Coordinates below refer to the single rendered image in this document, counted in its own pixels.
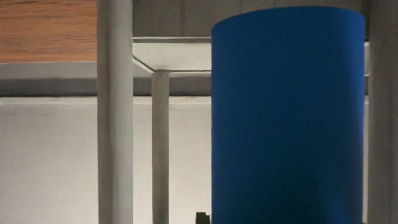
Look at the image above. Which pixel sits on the white shelving unit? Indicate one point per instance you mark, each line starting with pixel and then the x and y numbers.
pixel 174 36

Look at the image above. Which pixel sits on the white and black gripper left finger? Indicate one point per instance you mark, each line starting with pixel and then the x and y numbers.
pixel 202 218

